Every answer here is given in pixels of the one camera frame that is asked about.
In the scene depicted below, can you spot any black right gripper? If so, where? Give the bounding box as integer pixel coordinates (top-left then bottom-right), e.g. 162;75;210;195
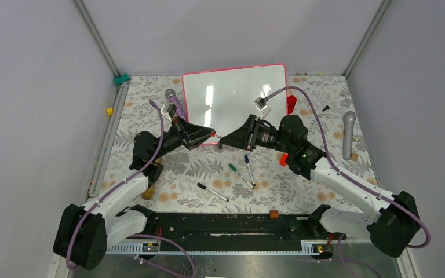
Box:
220;114;293;154

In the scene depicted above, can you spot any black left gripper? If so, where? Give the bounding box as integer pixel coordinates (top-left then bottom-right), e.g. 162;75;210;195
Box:
152;115;216;161

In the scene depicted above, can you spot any pink framed whiteboard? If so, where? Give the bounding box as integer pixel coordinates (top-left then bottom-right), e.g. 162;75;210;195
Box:
181;64;287;136

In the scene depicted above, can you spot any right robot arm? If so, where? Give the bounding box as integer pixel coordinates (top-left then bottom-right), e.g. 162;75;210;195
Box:
220;115;426;258

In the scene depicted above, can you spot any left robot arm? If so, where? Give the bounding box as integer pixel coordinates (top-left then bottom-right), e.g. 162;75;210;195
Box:
53;116;216;270

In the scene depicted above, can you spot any blue capped marker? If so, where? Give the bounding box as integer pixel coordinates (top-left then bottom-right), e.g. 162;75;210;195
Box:
244;154;255;186

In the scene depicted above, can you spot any green capped marker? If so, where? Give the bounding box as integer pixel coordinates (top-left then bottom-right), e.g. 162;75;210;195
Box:
229;164;255;189

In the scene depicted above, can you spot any purple glitter microphone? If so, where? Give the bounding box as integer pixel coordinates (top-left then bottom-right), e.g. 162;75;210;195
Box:
165;88;188;121

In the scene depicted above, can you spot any small orange red block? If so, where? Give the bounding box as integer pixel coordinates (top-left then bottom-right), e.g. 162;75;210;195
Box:
279;153;288;166

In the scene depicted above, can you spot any black capped marker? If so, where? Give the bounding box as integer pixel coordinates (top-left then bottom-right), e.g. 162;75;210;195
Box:
197;182;229;202

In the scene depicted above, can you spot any red rectangular block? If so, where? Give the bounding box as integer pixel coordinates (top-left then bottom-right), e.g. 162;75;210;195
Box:
286;95;297;115

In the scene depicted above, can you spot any wooden rolling pin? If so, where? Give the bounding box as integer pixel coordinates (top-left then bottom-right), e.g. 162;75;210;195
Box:
141;184;155;200

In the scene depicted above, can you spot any brown small cube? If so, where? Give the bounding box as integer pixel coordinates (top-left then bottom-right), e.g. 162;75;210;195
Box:
269;210;279;219

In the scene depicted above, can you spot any yellow small cube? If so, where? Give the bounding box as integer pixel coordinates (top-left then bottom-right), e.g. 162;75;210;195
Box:
106;108;114;116

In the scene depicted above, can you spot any teal corner clamp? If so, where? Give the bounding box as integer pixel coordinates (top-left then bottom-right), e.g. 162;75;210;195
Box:
113;73;130;86

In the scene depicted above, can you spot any silver microphone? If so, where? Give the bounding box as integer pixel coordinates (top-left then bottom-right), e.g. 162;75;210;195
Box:
342;111;356;160

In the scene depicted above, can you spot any small wooden cube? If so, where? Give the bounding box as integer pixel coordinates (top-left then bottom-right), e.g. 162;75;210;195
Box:
350;153;360;162

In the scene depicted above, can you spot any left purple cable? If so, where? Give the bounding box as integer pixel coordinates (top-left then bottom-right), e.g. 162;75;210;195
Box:
65;100;166;269

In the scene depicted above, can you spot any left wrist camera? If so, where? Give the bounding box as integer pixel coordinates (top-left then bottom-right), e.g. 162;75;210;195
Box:
161;103;177;120

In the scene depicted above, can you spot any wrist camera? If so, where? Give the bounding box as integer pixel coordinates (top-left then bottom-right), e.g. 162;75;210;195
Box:
161;103;177;120
254;97;270;119

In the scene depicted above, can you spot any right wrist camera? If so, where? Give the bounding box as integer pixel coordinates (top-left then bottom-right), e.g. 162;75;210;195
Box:
254;97;270;119

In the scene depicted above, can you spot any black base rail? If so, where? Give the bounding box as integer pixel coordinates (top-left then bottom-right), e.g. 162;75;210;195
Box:
130;206;329;253

